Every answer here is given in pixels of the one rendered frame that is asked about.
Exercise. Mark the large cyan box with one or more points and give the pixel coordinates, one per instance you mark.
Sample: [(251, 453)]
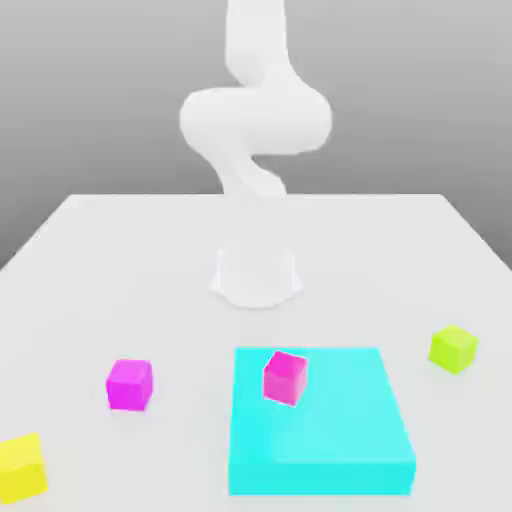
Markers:
[(332, 432)]

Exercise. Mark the small lime green cube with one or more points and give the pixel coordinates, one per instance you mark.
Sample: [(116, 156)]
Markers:
[(452, 350)]

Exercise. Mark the small pink cube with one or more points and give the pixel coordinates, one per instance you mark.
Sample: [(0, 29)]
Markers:
[(284, 380)]

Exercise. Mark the small magenta cube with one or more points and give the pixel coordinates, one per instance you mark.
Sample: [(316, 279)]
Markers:
[(128, 386)]

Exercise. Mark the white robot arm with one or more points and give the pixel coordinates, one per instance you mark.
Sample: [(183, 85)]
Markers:
[(256, 120)]

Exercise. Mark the small yellow cube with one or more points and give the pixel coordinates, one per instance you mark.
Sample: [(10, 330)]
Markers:
[(20, 468)]

